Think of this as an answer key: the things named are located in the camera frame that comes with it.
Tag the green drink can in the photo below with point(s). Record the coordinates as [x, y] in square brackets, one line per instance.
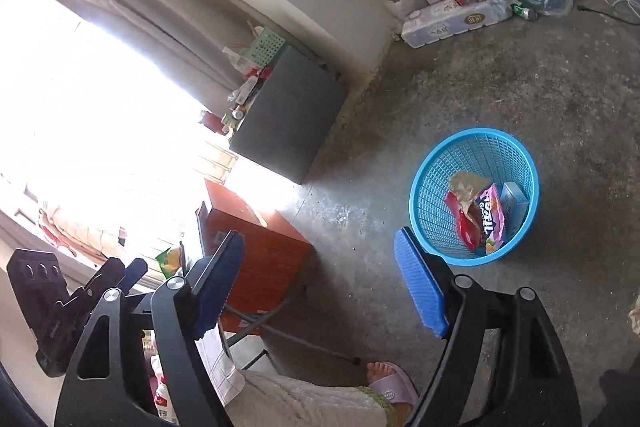
[524, 11]

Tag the white toilet paper pack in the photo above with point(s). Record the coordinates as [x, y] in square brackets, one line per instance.
[455, 22]

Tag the green potato chips bag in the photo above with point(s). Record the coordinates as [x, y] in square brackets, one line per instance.
[169, 261]

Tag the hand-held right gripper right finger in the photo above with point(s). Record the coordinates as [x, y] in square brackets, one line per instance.
[420, 282]

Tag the crumpled beige plastic bag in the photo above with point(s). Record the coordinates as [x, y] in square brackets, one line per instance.
[467, 189]

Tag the person's foot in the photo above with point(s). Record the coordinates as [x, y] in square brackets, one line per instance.
[381, 371]

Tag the grey cabinet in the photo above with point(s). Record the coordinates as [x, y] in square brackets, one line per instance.
[290, 117]

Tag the white fluffy pants leg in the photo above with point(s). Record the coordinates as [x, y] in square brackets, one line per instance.
[310, 402]

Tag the crumpled red wrapper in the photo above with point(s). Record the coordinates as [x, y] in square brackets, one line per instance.
[465, 229]

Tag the white milk bottle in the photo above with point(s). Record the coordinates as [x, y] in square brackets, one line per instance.
[164, 402]

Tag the green perforated plastic basket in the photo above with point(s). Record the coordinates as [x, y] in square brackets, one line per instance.
[267, 47]

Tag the blue plastic mesh basket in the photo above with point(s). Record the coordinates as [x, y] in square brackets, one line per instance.
[425, 187]

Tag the lilac slipper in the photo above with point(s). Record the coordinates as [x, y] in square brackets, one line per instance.
[397, 389]

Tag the pink candy packet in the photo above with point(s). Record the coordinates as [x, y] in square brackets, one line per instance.
[490, 217]

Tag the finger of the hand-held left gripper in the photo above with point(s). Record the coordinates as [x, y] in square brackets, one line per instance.
[134, 273]
[102, 277]

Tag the metal folding table leg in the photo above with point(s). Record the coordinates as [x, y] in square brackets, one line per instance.
[305, 344]

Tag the red bottle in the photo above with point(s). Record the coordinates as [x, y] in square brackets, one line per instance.
[210, 121]

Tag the light blue carton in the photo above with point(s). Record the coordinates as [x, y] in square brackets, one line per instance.
[515, 207]

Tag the white plastic bag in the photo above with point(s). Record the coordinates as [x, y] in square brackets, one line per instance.
[402, 2]

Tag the beige padded jacket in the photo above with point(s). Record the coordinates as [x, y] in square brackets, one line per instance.
[80, 227]

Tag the grey curtain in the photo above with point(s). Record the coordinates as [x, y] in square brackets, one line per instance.
[150, 22]

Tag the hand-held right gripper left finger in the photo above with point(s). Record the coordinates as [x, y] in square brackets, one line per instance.
[220, 287]

